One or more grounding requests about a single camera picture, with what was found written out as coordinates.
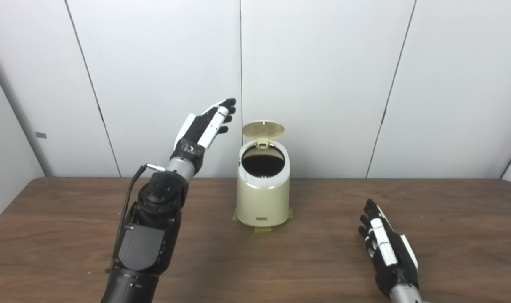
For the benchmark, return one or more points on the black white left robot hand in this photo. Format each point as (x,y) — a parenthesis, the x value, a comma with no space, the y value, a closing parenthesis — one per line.
(194,134)

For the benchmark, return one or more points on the cream round bin lid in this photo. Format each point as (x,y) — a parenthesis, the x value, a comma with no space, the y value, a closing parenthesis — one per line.
(263,128)

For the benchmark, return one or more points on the cream-colored bin body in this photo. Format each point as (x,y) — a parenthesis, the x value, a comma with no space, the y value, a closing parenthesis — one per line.
(262,202)

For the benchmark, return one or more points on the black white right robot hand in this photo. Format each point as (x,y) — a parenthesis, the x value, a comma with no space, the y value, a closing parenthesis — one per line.
(390,252)

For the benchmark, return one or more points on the small grey wall tag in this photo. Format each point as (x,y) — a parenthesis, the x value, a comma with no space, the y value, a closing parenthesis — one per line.
(41,135)

